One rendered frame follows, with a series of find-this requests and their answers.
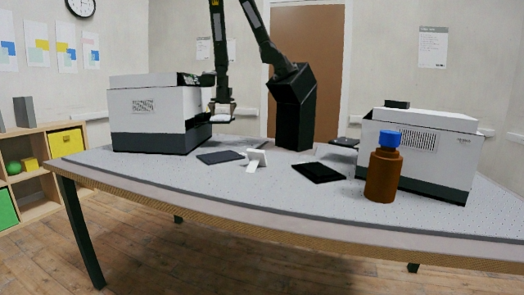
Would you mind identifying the brown bottle with blue cap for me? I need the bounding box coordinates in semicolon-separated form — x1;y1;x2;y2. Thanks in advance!
364;130;404;204

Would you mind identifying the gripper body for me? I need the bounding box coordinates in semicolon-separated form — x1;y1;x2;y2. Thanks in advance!
209;86;237;104

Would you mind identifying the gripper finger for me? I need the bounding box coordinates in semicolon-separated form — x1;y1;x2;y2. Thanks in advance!
207;103;215;116
230;104;237;119

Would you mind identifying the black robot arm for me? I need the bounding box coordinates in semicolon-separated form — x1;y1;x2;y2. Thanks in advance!
201;0;299;89

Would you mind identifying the white multi-well plate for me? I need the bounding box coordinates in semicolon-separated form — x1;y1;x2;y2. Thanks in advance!
210;115;231;121

